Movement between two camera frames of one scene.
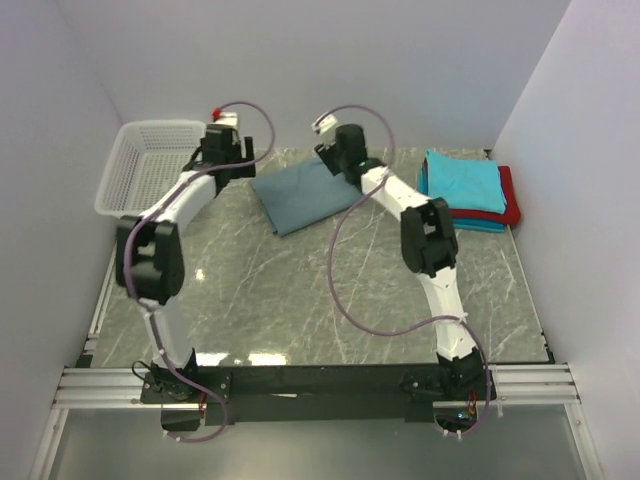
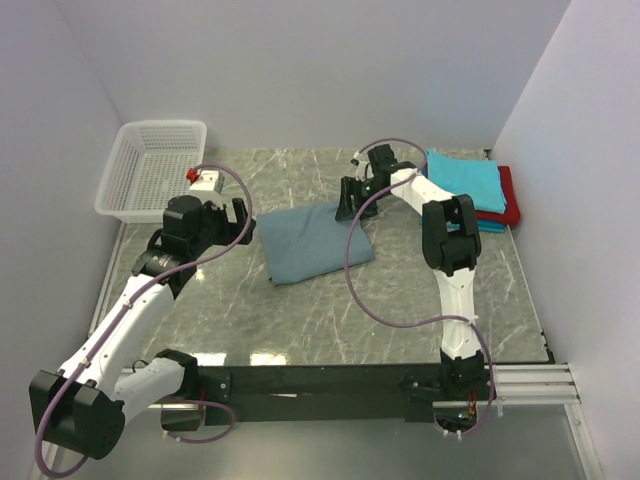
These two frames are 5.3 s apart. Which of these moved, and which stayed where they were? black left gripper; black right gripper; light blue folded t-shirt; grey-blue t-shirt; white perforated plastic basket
Moved: grey-blue t-shirt; black right gripper; black left gripper
Stayed: white perforated plastic basket; light blue folded t-shirt
